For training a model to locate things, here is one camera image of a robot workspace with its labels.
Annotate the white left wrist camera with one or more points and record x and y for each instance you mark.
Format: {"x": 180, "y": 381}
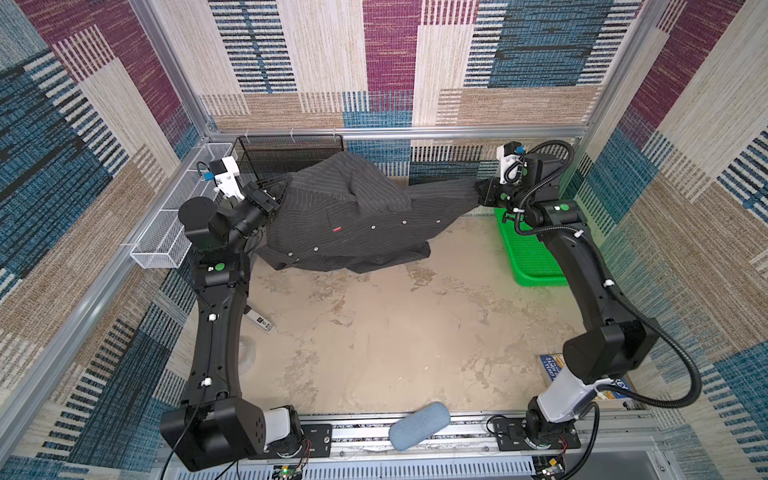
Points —
{"x": 225, "y": 173}

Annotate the clear tape roll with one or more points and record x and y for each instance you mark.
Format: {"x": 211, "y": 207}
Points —
{"x": 246, "y": 353}

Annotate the black white remote control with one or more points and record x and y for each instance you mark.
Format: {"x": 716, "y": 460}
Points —
{"x": 257, "y": 319}

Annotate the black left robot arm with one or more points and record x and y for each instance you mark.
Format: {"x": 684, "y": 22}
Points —
{"x": 213, "y": 424}

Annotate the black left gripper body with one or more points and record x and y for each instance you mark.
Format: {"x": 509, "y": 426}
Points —
{"x": 264, "y": 212}

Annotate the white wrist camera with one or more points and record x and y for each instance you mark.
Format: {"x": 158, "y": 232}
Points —
{"x": 510, "y": 158}
{"x": 225, "y": 173}

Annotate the colourful treehouse book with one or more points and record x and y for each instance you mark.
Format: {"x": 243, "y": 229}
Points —
{"x": 552, "y": 364}

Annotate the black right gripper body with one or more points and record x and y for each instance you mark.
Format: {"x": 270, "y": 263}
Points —
{"x": 497, "y": 195}

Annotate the white slotted cable duct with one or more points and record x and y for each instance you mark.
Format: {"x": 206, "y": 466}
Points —
{"x": 445, "y": 468}

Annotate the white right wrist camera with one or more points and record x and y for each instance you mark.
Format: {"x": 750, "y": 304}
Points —
{"x": 510, "y": 158}

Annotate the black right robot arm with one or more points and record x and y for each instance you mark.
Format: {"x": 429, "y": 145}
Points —
{"x": 615, "y": 341}

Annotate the white wire mesh tray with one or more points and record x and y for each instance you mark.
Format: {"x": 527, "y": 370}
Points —
{"x": 162, "y": 243}

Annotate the green plastic basket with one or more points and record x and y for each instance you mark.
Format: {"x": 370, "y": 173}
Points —
{"x": 532, "y": 265}

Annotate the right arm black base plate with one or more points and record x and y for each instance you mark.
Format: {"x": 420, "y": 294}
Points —
{"x": 511, "y": 434}

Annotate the dark pinstriped long sleeve shirt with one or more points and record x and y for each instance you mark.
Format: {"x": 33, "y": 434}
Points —
{"x": 345, "y": 213}

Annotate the black wire mesh shelf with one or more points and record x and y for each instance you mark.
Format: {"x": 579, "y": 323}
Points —
{"x": 267, "y": 161}

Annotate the blue-grey fuzzy microphone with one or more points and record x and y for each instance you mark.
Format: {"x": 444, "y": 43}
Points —
{"x": 419, "y": 425}

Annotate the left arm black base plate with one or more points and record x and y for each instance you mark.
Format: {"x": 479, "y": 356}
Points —
{"x": 310, "y": 441}

